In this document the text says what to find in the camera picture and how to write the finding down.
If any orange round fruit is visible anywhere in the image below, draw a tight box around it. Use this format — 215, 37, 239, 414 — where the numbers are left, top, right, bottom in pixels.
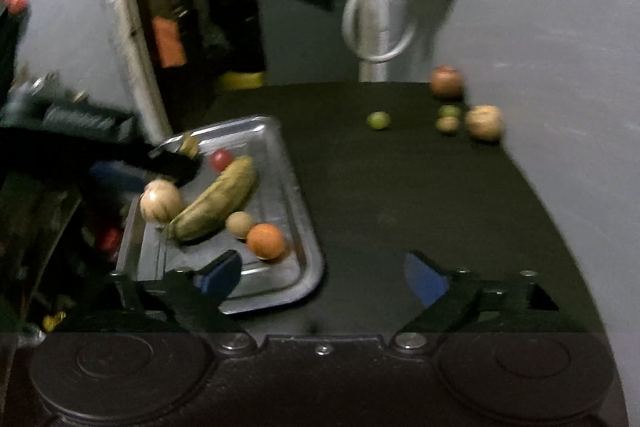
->
246, 223, 286, 260

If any pale round onion-like fruit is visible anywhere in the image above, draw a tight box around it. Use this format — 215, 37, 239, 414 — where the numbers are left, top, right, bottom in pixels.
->
139, 179, 186, 225

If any long yellow-green banana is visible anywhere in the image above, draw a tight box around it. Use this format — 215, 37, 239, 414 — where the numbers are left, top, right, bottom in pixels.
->
166, 155, 257, 242

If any small red tomato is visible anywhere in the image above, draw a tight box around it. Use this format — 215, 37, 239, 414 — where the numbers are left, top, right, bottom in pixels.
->
209, 148, 234, 173

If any small tan round fruit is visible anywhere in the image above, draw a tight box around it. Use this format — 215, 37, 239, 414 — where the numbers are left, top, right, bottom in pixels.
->
435, 116, 460, 134

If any green lime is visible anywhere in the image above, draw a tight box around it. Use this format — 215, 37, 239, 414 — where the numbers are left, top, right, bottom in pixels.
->
438, 105, 461, 118
367, 112, 390, 131

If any small tan fruit on tray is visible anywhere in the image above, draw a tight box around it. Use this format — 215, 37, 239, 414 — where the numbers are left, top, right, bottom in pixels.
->
226, 211, 255, 241

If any metal tray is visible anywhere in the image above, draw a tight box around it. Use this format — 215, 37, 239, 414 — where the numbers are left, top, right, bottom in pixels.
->
115, 116, 324, 315

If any short banana on tray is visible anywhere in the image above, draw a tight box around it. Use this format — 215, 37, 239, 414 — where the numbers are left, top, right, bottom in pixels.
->
178, 133, 200, 159

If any reddish brown pomegranate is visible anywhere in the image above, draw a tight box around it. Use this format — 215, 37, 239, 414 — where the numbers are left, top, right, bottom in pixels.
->
430, 65, 464, 98

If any yellow plastic container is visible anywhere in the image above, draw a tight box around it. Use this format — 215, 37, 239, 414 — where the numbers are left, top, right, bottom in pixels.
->
219, 72, 266, 91

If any orange cloth in doorway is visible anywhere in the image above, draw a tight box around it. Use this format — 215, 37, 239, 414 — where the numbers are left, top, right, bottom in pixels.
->
152, 16, 186, 68

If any white looped hose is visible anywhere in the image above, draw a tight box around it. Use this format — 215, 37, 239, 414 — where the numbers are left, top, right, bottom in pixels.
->
342, 0, 418, 64

